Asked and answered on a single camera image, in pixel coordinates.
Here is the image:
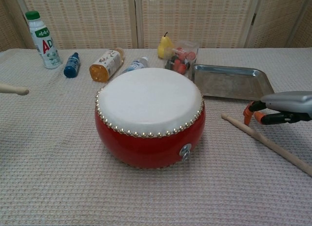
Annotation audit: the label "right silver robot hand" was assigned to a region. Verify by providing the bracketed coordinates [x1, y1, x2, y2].
[243, 90, 312, 126]

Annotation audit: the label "wooden drumstick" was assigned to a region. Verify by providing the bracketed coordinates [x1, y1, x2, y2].
[0, 83, 30, 97]
[221, 113, 312, 177]

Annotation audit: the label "rectangular metal tray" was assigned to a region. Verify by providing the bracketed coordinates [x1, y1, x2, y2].
[189, 63, 275, 100]

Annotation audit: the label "red and white drum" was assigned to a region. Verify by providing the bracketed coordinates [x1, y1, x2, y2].
[94, 67, 206, 169]

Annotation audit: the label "clear box red items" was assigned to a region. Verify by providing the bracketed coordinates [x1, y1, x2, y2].
[163, 40, 200, 77]

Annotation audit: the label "yellow toy pear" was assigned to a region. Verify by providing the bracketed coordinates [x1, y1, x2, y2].
[157, 32, 176, 60]

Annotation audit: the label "clear water bottle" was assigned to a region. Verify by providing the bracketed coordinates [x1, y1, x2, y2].
[121, 56, 149, 74]

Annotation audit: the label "amber tea bottle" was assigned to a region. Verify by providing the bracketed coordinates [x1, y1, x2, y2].
[89, 47, 125, 83]

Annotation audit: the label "bamboo folding screen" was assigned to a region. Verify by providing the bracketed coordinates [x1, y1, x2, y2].
[0, 0, 312, 52]

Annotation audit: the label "small blue bottle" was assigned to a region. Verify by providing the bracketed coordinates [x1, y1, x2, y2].
[63, 52, 80, 78]

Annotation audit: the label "beige woven tablecloth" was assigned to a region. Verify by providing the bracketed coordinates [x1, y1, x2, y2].
[0, 47, 312, 226]

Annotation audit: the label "white bottle green cap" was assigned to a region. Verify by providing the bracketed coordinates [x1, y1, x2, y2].
[25, 11, 63, 70]

